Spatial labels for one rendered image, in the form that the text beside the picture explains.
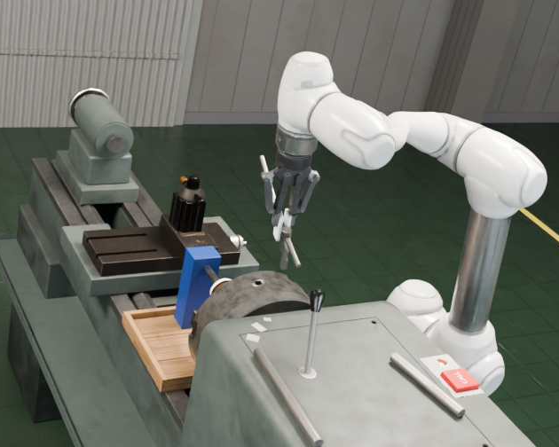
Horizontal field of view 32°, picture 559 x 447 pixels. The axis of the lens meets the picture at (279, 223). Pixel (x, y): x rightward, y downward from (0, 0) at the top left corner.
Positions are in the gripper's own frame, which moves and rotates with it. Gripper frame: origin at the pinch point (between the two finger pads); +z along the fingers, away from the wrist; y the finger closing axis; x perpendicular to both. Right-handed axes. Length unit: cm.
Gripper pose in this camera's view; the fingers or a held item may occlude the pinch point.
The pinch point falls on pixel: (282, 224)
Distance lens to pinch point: 216.9
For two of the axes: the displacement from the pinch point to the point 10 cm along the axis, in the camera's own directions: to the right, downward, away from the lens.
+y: -9.6, 0.4, -2.9
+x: 2.6, 5.9, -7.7
